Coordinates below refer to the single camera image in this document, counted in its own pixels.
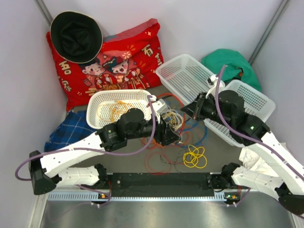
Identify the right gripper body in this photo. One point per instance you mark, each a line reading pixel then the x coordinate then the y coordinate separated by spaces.
pixel 208 108

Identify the white rectangular basket right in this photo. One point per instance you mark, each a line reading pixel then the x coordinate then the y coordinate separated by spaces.
pixel 255 103

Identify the red printed pillow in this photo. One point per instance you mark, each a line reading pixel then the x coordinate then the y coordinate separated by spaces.
pixel 127 60

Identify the black round hat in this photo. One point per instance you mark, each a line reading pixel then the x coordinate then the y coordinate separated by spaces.
pixel 76 37

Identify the white basket with rounded corners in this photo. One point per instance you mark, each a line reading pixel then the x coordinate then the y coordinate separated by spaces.
pixel 106 107

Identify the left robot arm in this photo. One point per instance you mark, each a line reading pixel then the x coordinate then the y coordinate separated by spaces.
pixel 50 170

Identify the green cloth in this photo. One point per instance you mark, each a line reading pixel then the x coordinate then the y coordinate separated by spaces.
pixel 237 67

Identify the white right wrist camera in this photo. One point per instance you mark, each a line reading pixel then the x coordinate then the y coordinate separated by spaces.
pixel 212 83

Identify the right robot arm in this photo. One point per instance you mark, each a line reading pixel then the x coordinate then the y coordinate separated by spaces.
pixel 227 108

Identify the blue plaid cloth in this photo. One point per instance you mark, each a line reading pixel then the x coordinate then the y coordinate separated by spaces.
pixel 73 129

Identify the white rectangular basket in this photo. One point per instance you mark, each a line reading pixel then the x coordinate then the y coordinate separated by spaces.
pixel 255 103
pixel 184 77

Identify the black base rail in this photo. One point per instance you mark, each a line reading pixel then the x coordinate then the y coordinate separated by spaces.
pixel 168 185

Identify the white rectangular basket centre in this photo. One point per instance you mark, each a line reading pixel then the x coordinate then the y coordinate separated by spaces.
pixel 184 77

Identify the white cloth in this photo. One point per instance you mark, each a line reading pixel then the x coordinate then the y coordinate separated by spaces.
pixel 251 161

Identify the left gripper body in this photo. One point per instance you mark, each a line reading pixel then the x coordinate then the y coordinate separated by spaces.
pixel 162 136

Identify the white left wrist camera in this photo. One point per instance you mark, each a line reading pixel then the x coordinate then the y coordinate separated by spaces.
pixel 159 105

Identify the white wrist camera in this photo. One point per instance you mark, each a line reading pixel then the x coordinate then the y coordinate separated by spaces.
pixel 212 83
pixel 159 105

